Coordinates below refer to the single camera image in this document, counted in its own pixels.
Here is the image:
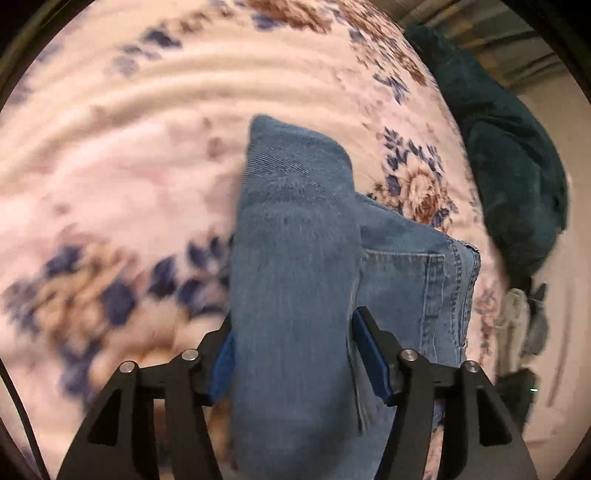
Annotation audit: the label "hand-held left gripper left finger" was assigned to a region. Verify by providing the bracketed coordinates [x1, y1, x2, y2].
[56, 311, 236, 480]

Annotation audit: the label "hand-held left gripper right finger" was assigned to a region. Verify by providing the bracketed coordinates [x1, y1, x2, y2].
[351, 306, 539, 480]

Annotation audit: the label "blue denim pants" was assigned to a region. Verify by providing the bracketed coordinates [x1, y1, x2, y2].
[228, 114, 482, 480]

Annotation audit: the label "grey white cloth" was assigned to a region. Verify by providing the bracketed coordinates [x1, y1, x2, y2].
[496, 282, 550, 371]

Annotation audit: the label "floral fleece blanket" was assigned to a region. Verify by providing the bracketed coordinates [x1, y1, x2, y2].
[0, 0, 514, 480]

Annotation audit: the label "dark teal cloth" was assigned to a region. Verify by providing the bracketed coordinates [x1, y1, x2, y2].
[404, 23, 570, 283]

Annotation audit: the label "black cable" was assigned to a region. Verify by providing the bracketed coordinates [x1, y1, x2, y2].
[0, 359, 51, 480]

